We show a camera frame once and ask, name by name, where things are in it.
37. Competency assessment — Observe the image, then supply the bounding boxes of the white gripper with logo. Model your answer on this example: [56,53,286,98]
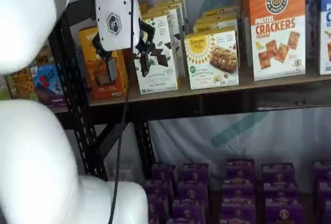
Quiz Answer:
[91,0,159,85]

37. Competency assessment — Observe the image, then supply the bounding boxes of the white yellow-label snack bar box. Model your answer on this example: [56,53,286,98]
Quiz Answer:
[192,18,239,35]
[201,5,240,20]
[184,29,240,91]

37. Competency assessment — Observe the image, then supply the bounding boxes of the white sweet thins cookie box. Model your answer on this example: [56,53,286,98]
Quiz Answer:
[139,0,189,28]
[147,7,186,79]
[133,14,179,95]

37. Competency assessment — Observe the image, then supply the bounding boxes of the orange Revival cracker box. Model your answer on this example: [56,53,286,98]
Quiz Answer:
[78,26,129,101]

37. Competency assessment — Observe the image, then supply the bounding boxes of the black metal shelf rack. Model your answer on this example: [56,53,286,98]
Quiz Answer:
[48,19,90,177]
[62,0,331,181]

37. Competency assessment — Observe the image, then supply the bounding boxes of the blue purple ZBar box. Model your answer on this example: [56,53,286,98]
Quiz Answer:
[29,64,66,103]

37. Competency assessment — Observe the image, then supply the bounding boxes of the yellow brown cookie box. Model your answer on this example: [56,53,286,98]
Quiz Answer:
[31,44,55,67]
[4,67,40,101]

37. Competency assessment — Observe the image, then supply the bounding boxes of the purple snack box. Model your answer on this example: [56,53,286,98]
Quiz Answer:
[151,163,178,184]
[165,217,205,224]
[180,162,210,184]
[171,199,208,221]
[316,181,331,202]
[146,195,170,224]
[176,181,209,202]
[264,200,301,224]
[220,196,257,224]
[225,159,256,181]
[313,160,331,184]
[263,181,298,202]
[222,179,256,199]
[144,180,175,199]
[261,162,296,184]
[322,200,331,224]

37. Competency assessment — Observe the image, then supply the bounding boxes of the orange white pretzel crackers box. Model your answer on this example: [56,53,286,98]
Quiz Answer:
[248,0,307,82]

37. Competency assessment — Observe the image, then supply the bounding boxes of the blue white cracker box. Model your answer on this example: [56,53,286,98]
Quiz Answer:
[318,0,331,76]

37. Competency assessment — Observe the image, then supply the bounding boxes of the white teal printed backdrop sheet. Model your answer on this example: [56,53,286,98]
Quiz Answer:
[141,0,331,183]

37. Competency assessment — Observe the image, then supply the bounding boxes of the thin black cable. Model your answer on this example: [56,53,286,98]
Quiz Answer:
[108,0,161,224]

